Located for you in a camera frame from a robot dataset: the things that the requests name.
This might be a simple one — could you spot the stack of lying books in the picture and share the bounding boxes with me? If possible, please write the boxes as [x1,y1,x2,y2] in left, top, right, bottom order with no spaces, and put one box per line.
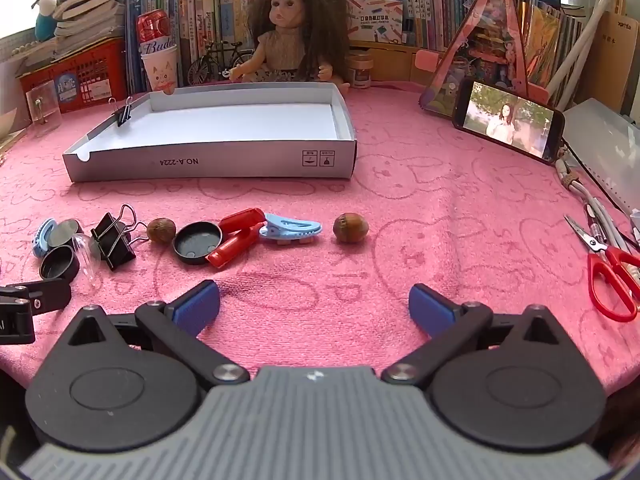
[50,0,132,58]

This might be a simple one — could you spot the row of colourful children's books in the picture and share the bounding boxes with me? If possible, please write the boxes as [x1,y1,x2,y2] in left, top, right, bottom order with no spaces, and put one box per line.
[150,0,273,88]

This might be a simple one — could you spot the blue and white plush toy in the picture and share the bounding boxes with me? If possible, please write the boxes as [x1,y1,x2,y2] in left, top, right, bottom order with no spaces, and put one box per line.
[34,0,62,42]

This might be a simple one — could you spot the brown-lidded jar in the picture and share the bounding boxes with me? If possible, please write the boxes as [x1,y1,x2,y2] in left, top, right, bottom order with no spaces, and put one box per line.
[348,50,375,90]

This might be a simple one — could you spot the black round lid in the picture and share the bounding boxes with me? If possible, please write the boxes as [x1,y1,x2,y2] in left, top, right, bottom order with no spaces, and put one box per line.
[172,221,222,266]

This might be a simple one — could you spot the white cat-print paper cup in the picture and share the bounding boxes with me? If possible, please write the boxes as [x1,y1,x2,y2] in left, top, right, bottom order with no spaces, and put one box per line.
[140,45,180,94]

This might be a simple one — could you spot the grey plastic file case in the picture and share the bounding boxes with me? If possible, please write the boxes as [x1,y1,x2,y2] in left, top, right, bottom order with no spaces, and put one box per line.
[560,97,640,216]

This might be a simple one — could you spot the black miniature bicycle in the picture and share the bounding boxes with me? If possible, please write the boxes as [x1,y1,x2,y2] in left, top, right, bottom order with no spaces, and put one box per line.
[187,40,256,86]

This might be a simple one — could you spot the pink bunny-print table cloth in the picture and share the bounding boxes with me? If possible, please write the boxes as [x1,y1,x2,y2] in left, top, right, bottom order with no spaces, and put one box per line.
[0,77,640,403]

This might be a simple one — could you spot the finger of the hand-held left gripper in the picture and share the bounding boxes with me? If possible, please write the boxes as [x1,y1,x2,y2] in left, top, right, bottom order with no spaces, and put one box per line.
[0,279,72,317]

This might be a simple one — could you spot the clear glass mug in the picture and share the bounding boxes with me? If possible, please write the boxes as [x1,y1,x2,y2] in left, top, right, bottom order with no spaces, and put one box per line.
[25,80,63,134]

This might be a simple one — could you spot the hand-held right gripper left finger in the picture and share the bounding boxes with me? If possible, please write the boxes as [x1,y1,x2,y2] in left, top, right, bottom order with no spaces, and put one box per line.
[47,280,251,387]

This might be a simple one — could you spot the red-handled scissors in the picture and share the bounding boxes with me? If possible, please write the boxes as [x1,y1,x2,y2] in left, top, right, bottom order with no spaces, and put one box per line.
[564,214,640,323]

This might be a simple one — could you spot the row of thin picture books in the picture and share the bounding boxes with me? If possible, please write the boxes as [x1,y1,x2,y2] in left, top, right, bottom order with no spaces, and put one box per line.
[517,0,596,91]

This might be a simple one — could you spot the black smartphone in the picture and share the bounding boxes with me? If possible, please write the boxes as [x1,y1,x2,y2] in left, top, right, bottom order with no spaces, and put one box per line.
[452,77,566,165]

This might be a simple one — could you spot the red drink can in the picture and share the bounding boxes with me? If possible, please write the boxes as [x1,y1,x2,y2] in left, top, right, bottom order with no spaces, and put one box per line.
[136,10,173,56]

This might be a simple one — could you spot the long-haired doll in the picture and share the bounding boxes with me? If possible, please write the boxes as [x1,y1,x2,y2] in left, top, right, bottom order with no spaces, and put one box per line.
[229,0,351,95]

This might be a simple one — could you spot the large black binder clip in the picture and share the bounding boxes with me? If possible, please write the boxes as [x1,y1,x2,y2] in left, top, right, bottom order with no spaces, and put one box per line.
[91,204,151,272]

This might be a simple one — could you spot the small black binder clip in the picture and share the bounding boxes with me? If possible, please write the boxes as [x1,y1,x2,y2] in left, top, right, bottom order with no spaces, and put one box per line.
[111,96,135,128]

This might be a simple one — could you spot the clear plastic capsule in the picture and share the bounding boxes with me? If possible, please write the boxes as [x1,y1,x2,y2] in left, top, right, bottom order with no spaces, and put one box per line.
[72,232,104,294]

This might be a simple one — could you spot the black bottle cap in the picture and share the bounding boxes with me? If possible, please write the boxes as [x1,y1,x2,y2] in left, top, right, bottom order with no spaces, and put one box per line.
[52,220,86,249]
[39,246,81,282]

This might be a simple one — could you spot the white plastic pipes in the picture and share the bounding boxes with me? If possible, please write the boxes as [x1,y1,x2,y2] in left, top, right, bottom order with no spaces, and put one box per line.
[547,0,626,106]

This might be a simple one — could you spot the wooden drawer shelf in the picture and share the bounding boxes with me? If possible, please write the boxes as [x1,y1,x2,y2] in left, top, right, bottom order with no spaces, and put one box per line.
[350,42,451,84]

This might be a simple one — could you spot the brown nut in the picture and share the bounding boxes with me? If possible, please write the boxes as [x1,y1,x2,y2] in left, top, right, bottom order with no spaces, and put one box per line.
[333,212,370,244]
[147,217,177,245]

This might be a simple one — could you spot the curved blue hair claw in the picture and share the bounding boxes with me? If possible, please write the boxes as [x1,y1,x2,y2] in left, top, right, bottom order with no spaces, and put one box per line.
[32,217,57,257]

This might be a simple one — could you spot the white charging cable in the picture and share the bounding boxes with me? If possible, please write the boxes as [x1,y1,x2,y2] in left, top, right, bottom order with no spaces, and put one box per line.
[555,157,640,256]

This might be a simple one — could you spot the red plastic crate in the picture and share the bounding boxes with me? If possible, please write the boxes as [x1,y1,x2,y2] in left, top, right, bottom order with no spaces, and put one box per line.
[17,37,128,113]

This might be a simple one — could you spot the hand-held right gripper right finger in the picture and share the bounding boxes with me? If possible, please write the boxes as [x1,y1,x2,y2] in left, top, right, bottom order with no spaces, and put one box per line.
[381,284,586,387]

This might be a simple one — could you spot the white cardboard box tray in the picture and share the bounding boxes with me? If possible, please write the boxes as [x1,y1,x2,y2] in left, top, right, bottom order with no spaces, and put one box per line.
[62,82,358,183]

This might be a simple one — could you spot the pink triangular toy house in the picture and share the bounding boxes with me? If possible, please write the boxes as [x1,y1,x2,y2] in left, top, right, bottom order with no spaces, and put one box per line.
[417,0,551,122]

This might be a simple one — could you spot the row of blue thin booklets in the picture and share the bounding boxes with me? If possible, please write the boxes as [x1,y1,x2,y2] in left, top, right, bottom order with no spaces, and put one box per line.
[125,0,152,93]

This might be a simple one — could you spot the brown cardboard board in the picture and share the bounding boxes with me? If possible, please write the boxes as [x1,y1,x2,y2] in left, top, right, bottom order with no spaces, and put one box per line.
[575,10,640,116]

